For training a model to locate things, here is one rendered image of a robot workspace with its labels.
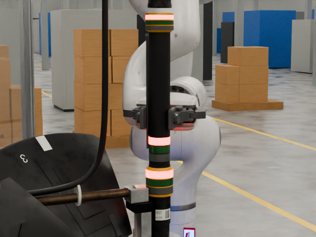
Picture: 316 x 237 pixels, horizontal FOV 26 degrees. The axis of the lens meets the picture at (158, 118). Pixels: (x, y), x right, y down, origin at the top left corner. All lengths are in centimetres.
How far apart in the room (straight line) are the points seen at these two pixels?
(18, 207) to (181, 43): 64
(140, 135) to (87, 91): 748
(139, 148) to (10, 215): 93
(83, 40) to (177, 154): 747
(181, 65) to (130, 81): 37
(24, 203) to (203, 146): 94
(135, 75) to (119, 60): 793
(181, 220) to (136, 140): 24
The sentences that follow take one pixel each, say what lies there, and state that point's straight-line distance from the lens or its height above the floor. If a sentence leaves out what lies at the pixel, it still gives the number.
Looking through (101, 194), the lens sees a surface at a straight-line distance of 105.
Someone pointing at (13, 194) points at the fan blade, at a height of 142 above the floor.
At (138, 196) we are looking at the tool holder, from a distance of 106.
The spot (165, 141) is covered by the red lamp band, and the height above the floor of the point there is 144.
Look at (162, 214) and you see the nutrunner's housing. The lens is 108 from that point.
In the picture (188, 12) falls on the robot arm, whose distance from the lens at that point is 138.
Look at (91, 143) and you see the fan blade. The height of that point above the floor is 141.
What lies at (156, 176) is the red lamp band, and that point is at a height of 138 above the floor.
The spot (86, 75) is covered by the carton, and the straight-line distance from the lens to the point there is 915.
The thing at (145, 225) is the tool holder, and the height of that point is 130.
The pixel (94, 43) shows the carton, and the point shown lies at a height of 141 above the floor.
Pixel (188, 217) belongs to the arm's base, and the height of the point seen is 113.
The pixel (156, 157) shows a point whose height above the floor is 141.
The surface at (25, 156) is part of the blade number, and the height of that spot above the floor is 140.
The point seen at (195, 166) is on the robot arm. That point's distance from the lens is 172.
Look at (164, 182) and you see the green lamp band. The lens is 106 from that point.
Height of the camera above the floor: 161
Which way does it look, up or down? 8 degrees down
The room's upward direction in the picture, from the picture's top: straight up
